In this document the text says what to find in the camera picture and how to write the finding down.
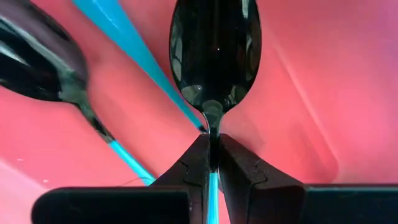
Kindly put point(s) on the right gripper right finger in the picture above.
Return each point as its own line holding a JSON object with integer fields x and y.
{"x": 280, "y": 202}

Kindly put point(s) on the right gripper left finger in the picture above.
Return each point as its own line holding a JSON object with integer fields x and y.
{"x": 124, "y": 205}

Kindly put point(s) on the pink plastic tray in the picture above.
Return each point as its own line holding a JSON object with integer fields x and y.
{"x": 311, "y": 93}

